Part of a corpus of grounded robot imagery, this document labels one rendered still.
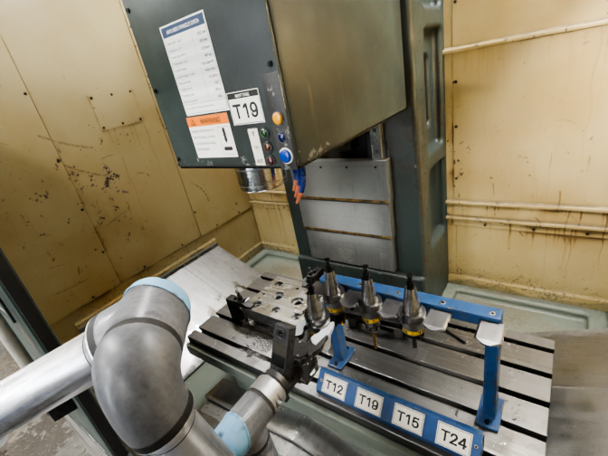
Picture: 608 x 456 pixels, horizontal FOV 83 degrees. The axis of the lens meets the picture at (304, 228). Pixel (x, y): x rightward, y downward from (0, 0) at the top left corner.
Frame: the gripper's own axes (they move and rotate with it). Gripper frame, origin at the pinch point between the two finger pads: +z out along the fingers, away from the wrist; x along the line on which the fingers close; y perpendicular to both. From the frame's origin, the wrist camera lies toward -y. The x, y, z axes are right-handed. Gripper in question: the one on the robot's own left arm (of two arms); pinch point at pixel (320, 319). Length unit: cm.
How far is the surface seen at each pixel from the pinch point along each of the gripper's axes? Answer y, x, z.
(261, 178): -30.7, -26.9, 18.7
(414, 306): -5.4, 22.1, 7.6
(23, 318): -18, -55, -43
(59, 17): -96, -134, 31
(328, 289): -4.6, -0.9, 7.0
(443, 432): 25.4, 29.9, 0.6
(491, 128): -21, 21, 107
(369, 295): -5.5, 10.9, 7.5
